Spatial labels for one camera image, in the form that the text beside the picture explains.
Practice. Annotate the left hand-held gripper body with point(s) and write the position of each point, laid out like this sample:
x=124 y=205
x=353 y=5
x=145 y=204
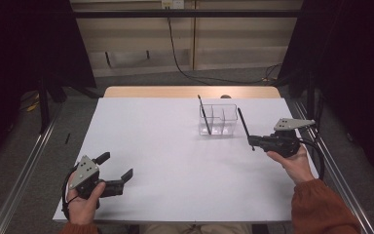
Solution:
x=84 y=170

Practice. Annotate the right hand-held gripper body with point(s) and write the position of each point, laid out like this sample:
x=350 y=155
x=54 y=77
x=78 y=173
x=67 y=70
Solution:
x=285 y=143

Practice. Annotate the black pen with silver tip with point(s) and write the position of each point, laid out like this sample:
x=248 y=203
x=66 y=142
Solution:
x=243 y=122

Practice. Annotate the clear plastic organizer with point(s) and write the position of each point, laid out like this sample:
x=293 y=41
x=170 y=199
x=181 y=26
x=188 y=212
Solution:
x=224 y=126

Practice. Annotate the thin black makeup brush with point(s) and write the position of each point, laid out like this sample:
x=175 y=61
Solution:
x=203 y=110

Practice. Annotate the person's right hand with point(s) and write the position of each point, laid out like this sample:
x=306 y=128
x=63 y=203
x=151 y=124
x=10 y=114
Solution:
x=297 y=169

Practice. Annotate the person's left hand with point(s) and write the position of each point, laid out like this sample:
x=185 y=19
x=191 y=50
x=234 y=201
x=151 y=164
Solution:
x=82 y=211

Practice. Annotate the small black stick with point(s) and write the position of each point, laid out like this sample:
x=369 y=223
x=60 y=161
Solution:
x=67 y=138

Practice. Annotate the white table cover sheet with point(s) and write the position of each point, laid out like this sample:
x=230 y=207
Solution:
x=175 y=162

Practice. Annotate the dark round knob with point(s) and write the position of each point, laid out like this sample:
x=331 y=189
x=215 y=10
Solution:
x=225 y=96

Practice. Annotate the black metal stand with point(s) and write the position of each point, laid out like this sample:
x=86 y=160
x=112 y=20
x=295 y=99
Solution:
x=44 y=107

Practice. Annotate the person's beige trouser legs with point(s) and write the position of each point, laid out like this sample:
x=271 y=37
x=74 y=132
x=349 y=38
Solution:
x=191 y=229

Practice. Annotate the wooden table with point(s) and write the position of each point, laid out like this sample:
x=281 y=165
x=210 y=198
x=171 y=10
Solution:
x=175 y=92

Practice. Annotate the black curtain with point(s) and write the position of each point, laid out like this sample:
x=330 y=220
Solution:
x=19 y=42
x=354 y=48

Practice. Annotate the black horizontal metal bar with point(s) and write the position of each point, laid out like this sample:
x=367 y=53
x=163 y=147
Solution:
x=188 y=13

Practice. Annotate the aluminium floor rail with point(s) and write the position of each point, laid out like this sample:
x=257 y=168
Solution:
x=22 y=182
x=339 y=182

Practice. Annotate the black wall bracket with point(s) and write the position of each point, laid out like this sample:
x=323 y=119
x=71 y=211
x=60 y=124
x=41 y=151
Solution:
x=108 y=60
x=148 y=54

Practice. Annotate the white wall outlet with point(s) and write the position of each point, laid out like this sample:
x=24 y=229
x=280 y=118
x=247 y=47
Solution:
x=172 y=4

